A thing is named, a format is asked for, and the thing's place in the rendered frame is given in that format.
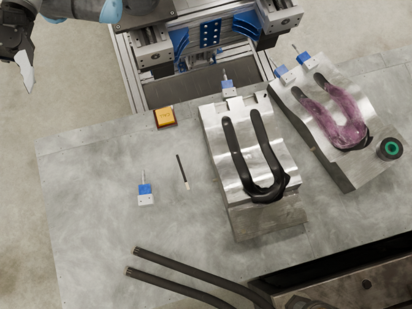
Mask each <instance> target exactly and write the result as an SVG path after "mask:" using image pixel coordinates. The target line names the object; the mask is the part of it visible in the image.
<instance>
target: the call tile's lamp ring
mask: <svg viewBox="0 0 412 309"><path fill-rule="evenodd" d="M167 107H171V108H172V112H173V115H174V119H175V123H171V124H167V125H163V126H160V127H159V125H158V121H157V118H156V114H155V110H153V113H154V118H155V121H156V125H157V128H158V129H159V128H164V127H166V126H171V125H174V124H178V123H177V119H176V116H175V112H174V108H173V106H172V105H170V106H167ZM163 108H166V107H163ZM163 108H161V109H163ZM156 110H158V109H156Z"/></svg>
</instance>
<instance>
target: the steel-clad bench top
mask: <svg viewBox="0 0 412 309"><path fill-rule="evenodd" d="M334 66H335V67H336V69H337V70H338V71H339V73H341V74H342V75H343V76H345V77H346V78H348V79H349V80H351V81H352V82H354V83H355V84H357V85H358V86H359V87H360V88H361V90H362V91H363V92H364V94H365V95H366V97H367V99H368V100H369V102H370V103H371V105H372V107H373V109H374V111H375V112H376V114H377V115H378V117H379V118H380V119H381V121H382V122H383V123H384V124H385V125H389V124H393V125H394V127H395V128H396V130H398V132H399V133H400V134H401V135H402V137H403V138H404V139H405V140H406V142H407V143H408V144H409V145H410V147H411V148H412V45H407V46H404V47H400V48H395V49H392V50H388V51H383V52H380V53H375V54H372V55H368V56H363V57H360V58H356V59H352V60H349V61H344V62H341V63H337V64H334ZM274 80H275V79H273V80H268V81H265V82H261V83H257V84H253V85H249V86H244V87H241V88H237V89H236V93H237V97H239V96H242V97H244V96H248V95H251V94H254V93H255V92H258V91H262V90H266V89H267V87H268V84H269V83H270V82H272V81H274ZM266 92H267V95H268V97H269V100H270V103H271V106H272V109H273V113H274V115H275V118H276V121H277V125H278V128H279V130H280V134H281V137H282V139H283V142H284V144H285V146H286V148H287V149H288V151H289V153H290V155H291V157H292V158H293V160H294V162H295V164H296V166H297V168H298V171H299V174H300V177H301V180H302V184H301V185H300V186H299V188H298V189H299V194H300V198H301V200H302V203H303V206H304V209H305V212H306V214H307V217H308V220H309V222H307V223H303V224H299V225H296V226H293V227H289V228H286V229H282V230H279V231H275V232H272V233H269V234H265V235H261V236H258V237H255V238H251V239H248V240H244V241H242V242H238V243H236V242H235V239H234V235H233V233H232V229H231V225H230V222H229V218H228V216H227V212H226V208H225V206H224V202H223V198H222V195H221V191H220V188H219V185H218V182H213V179H215V178H216V175H215V171H214V168H213V164H212V160H211V157H210V154H209V151H208V147H207V144H206V141H205V137H204V133H203V130H202V126H201V124H200V120H199V116H198V107H199V106H202V105H207V104H211V103H214V104H217V103H220V102H222V101H223V99H222V95H221V94H222V93H217V94H212V95H209V96H205V97H200V98H197V99H193V100H190V101H185V102H181V103H177V104H173V105H172V106H173V107H174V112H175V116H176V118H177V123H178V126H174V127H171V128H167V129H162V130H159V131H158V129H157V126H156V122H155V118H154V115H153V110H149V111H146V112H142V113H137V114H134V115H129V116H125V117H122V118H117V119H114V120H110V121H105V122H102V123H98V124H93V125H90V126H85V127H82V128H78V129H74V130H71V131H66V132H62V133H59V134H54V135H50V136H46V137H42V138H39V139H34V146H35V151H36V157H37V164H38V168H39V175H40V182H41V186H42V193H43V197H44V204H45V211H46V214H47V221H48V228H49V232H50V239H51V245H52V250H53V257H54V261H55V267H56V274H57V278H58V285H59V292H60V296H61V303H62V307H63V309H152V308H156V307H159V306H162V305H165V304H168V303H172V302H176V301H178V300H182V299H185V298H188V297H187V296H184V295H182V294H179V293H176V292H173V291H170V290H167V289H164V288H160V287H158V286H155V285H152V284H150V283H146V282H144V281H140V280H137V279H135V278H131V277H128V276H126V275H123V270H124V268H125V267H126V266H128V267H131V268H133V269H137V270H140V271H143V272H146V273H149V274H152V275H155V276H157V277H161V278H164V279H167V280H170V281H173V282H176V283H179V284H182V285H185V286H188V287H190V288H194V289H197V290H200V291H203V292H208V291H212V290H215V289H218V288H220V287H218V286H215V285H213V284H210V283H208V282H205V281H202V280H199V279H197V278H194V277H191V276H189V275H186V274H184V273H181V272H178V271H176V270H173V269H170V268H168V267H164V266H163V265H159V264H157V263H154V262H151V261H149V260H146V259H144V258H141V257H138V256H135V255H133V254H131V248H132V247H133V246H138V247H140V248H143V249H145V250H148V251H151V252H153V253H156V254H159V255H161V256H165V257H167V258H170V259H173V260H175V261H178V262H181V263H184V264H186V265H190V266H191V267H195V268H197V269H200V270H203V271H205V272H208V273H211V274H214V275H216V276H219V277H221V278H225V279H227V280H230V281H233V282H235V283H239V282H241V281H245V280H249V279H251V278H255V277H259V276H261V275H265V274H268V273H272V272H275V271H277V270H281V269H285V268H288V267H292V266H294V265H298V264H301V263H304V262H308V261H312V260H314V259H318V258H321V257H324V256H328V255H331V254H334V253H338V252H341V251H344V250H348V249H351V248H354V247H357V246H361V245H364V244H367V243H371V242H375V241H377V240H381V239H384V238H387V237H391V236H393V235H397V234H401V233H404V232H408V231H411V230H412V152H410V153H409V154H407V155H406V156H404V157H403V158H402V159H400V160H399V161H397V162H396V163H394V164H393V165H391V166H390V167H388V168H387V169H386V170H384V171H383V172H381V173H380V174H378V175H377V176H376V177H374V178H372V179H371V180H370V181H368V182H367V183H366V184H364V185H362V186H361V187H360V188H358V189H357V190H354V191H351V192H350V193H347V194H343V192H342V191H341V189H340V188H339V187H338V185H337V184H336V182H334V180H333V179H332V177H331V176H330V175H329V173H328V172H327V170H326V169H325V168H324V166H323V165H322V164H321V163H320V161H319V160H318V158H317V157H316V156H315V154H314V153H313V152H312V151H310V147H309V146H308V145H307V144H306V142H305V141H304V139H303V138H302V137H301V135H300V134H299V133H298V132H297V130H296V129H295V127H294V126H293V125H292V123H291V122H290V121H289V119H288V118H287V116H286V115H285V114H284V113H283V111H282V110H281V109H280V107H279V106H278V104H277V103H276V102H275V100H274V99H273V97H271V95H270V94H269V92H268V91H267V90H266ZM176 155H178V156H179V158H180V161H181V164H182V167H183V170H184V173H185V176H186V179H187V182H188V185H189V190H187V188H186V185H185V181H184V179H183V176H182V173H181V170H180V166H179V164H178V161H177V157H176ZM142 170H145V178H146V184H149V183H150V185H151V192H152V195H153V197H154V206H150V207H139V204H138V197H137V196H139V187H138V185H142V184H143V181H142Z"/></svg>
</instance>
